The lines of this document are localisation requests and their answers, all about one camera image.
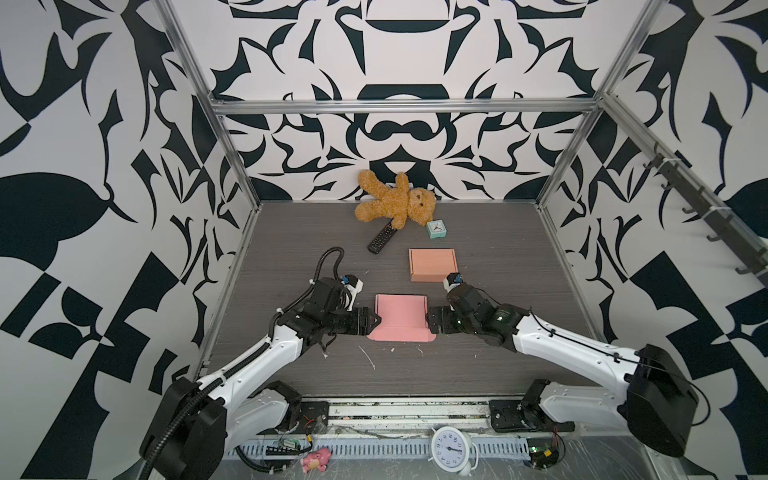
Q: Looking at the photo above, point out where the black remote control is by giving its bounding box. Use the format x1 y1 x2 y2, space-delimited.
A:
367 219 398 255

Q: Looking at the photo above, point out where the right circuit board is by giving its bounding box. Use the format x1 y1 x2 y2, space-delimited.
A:
524 435 567 471

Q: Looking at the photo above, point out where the brown teddy bear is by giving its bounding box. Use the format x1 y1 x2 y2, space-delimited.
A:
354 170 437 230

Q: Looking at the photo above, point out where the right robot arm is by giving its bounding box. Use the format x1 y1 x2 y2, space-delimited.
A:
425 282 700 458

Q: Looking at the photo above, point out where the small teal alarm clock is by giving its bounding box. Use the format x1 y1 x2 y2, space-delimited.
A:
426 220 447 239

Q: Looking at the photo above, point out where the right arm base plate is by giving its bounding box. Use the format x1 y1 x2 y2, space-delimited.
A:
488 400 576 433

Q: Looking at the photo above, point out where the circuit board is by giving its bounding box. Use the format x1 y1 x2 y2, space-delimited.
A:
524 435 567 471
264 436 314 456

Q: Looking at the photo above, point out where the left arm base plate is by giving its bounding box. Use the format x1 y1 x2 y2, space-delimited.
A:
260 400 330 435

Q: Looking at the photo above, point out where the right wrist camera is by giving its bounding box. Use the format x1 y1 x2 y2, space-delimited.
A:
443 272 464 293

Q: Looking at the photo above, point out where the small pink toy figure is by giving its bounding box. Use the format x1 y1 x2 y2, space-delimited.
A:
301 447 332 474

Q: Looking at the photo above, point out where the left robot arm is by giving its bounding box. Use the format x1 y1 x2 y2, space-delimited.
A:
139 275 381 479

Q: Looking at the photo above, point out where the white round analog clock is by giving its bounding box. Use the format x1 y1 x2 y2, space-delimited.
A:
429 426 480 477

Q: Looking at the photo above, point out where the pink cardboard box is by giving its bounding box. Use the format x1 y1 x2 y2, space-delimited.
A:
367 294 437 343

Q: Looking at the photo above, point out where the wall hook rack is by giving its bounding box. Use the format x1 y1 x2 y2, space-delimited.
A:
644 141 767 289

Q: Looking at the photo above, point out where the black corrugated cable hose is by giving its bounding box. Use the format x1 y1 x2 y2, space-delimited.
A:
139 246 346 480

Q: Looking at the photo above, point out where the salmon cardboard box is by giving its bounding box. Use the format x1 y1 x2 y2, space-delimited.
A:
409 248 459 283

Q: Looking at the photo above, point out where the left circuit board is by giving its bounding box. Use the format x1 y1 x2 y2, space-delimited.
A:
264 436 314 456

